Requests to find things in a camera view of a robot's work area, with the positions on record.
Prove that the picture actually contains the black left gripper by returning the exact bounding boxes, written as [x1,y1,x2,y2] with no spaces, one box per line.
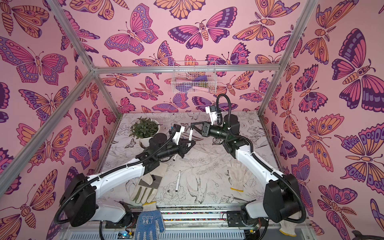
[154,138,195,163]

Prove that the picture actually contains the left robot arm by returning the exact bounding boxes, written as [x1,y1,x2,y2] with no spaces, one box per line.
[53,134,196,227]

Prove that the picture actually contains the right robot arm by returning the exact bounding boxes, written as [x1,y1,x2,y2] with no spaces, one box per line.
[191,94,307,224]

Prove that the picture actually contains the white plant pot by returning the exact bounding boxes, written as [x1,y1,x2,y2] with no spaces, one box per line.
[139,127,160,148]

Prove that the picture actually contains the green potted plant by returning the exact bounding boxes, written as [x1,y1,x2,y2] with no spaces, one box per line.
[130,118,159,139]

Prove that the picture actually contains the white knit glove on table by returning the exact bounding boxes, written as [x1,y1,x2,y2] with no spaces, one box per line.
[226,160,253,192]

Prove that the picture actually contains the grey white work glove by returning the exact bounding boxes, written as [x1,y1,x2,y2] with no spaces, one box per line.
[131,163,168,205]

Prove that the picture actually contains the blue dotted glove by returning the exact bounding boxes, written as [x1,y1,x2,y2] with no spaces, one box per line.
[134,202,165,240]

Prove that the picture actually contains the white knit glove right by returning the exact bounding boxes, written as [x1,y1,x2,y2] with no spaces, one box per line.
[279,212,302,237]

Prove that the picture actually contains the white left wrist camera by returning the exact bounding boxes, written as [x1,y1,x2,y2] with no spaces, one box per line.
[169,124,185,145]

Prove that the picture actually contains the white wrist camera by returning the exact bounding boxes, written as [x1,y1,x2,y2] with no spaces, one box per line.
[205,105,219,126]
[169,124,185,145]

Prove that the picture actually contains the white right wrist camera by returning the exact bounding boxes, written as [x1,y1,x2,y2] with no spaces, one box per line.
[205,105,219,126]

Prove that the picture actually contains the wire wall basket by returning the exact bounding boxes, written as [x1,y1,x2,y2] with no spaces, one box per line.
[170,61,218,94]

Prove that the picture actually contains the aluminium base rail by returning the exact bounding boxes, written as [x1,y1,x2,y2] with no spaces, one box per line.
[56,204,289,240]

